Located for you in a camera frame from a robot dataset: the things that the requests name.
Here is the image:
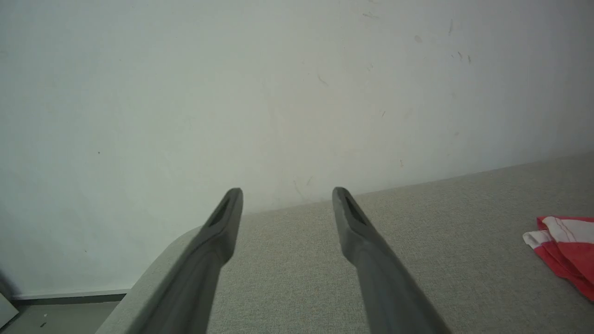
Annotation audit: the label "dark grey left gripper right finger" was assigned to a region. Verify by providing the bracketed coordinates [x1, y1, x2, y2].
[332, 186, 452, 334]

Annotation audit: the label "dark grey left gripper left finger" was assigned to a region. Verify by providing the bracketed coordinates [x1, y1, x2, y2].
[135, 187, 244, 334]

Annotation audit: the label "grey fabric sofa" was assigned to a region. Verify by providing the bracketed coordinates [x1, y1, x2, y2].
[95, 152, 594, 334]

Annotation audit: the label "dark skirting board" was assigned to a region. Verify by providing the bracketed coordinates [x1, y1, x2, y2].
[11, 289, 131, 306]

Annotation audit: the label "red and white shorts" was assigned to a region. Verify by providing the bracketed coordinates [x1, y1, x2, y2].
[523, 215, 594, 302]

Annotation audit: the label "white flat panel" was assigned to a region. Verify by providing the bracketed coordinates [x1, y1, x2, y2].
[0, 292, 20, 328]

